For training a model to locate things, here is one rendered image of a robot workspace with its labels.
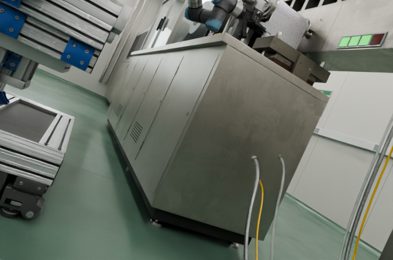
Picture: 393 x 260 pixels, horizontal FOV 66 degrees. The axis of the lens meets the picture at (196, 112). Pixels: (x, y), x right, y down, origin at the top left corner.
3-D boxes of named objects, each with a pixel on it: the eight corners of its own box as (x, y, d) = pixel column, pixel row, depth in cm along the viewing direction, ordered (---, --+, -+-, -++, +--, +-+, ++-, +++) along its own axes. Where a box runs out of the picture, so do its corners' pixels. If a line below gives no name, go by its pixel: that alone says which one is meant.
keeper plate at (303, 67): (289, 73, 149) (298, 53, 149) (303, 82, 152) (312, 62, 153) (292, 73, 146) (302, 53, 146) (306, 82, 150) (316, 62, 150)
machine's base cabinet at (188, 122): (101, 121, 359) (132, 55, 360) (150, 140, 384) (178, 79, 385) (140, 228, 127) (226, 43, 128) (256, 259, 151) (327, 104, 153)
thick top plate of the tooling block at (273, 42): (251, 48, 157) (256, 37, 157) (304, 81, 172) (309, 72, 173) (269, 47, 142) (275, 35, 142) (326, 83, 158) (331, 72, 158)
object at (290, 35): (258, 44, 163) (272, 13, 163) (289, 63, 172) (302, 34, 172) (258, 44, 162) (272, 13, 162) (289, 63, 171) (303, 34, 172)
